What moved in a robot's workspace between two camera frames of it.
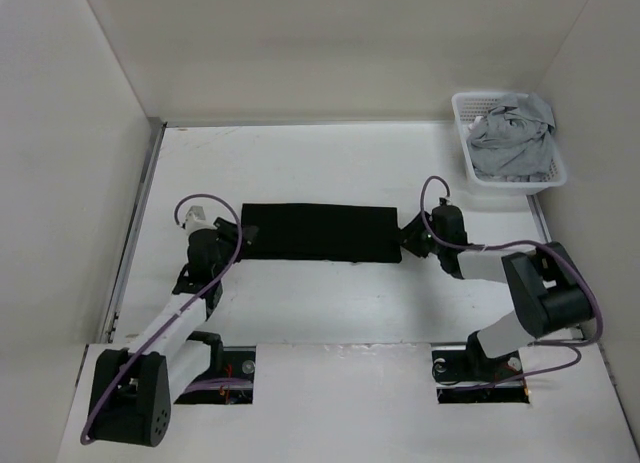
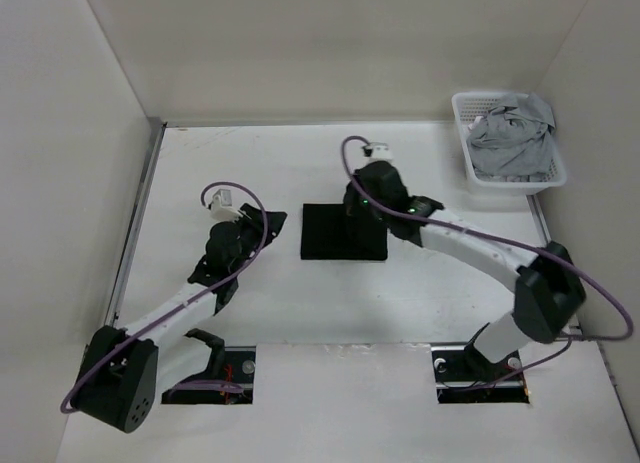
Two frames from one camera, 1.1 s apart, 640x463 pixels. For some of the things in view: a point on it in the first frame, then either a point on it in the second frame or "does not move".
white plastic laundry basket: [470, 105] does not move
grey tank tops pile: [513, 142] does not move
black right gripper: [409, 234] to [354, 208]
